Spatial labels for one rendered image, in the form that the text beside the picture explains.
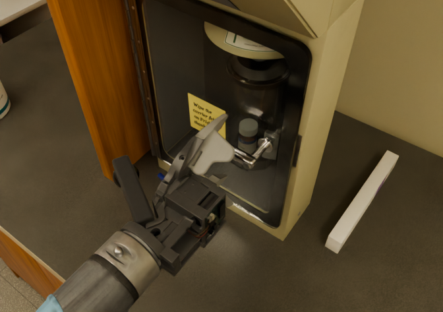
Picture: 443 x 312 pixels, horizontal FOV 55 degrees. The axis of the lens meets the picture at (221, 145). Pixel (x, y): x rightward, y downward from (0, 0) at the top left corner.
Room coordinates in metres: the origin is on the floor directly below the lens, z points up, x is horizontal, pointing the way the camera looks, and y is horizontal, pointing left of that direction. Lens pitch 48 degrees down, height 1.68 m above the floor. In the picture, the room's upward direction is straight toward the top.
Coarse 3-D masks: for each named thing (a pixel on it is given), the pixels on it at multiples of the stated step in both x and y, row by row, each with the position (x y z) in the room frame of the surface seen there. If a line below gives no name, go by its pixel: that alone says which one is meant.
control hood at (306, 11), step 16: (240, 0) 0.41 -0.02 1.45; (256, 0) 0.37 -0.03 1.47; (272, 0) 0.35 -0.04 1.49; (288, 0) 0.34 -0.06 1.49; (304, 0) 0.35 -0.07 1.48; (320, 0) 0.39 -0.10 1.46; (256, 16) 0.44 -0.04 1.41; (272, 16) 0.40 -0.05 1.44; (288, 16) 0.37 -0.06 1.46; (304, 16) 0.36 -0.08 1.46; (320, 16) 0.39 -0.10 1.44; (304, 32) 0.39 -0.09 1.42; (320, 32) 0.40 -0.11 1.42
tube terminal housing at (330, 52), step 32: (352, 0) 0.47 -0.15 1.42; (288, 32) 0.44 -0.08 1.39; (352, 32) 0.49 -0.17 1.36; (320, 64) 0.42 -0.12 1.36; (320, 96) 0.44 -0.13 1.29; (320, 128) 0.47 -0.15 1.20; (160, 160) 0.60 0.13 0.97; (320, 160) 0.50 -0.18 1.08; (288, 192) 0.42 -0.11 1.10; (256, 224) 0.45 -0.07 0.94; (288, 224) 0.42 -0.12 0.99
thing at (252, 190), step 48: (144, 0) 0.57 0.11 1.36; (192, 0) 0.52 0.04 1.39; (144, 48) 0.58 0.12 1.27; (192, 48) 0.52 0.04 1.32; (240, 48) 0.47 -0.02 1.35; (288, 48) 0.42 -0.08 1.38; (240, 96) 0.46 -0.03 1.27; (288, 96) 0.42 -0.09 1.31; (240, 144) 0.46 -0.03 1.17; (288, 144) 0.41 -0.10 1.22; (240, 192) 0.46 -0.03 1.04
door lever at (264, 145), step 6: (258, 144) 0.44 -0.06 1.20; (264, 144) 0.43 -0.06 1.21; (270, 144) 0.43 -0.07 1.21; (240, 150) 0.42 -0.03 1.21; (258, 150) 0.42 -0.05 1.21; (264, 150) 0.42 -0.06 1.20; (270, 150) 0.43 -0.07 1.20; (234, 156) 0.41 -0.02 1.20; (240, 156) 0.40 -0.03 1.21; (246, 156) 0.40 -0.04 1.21; (252, 156) 0.40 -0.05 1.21; (258, 156) 0.41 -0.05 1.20; (240, 162) 0.40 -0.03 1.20; (246, 162) 0.39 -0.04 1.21; (252, 162) 0.39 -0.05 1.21; (246, 168) 0.39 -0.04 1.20
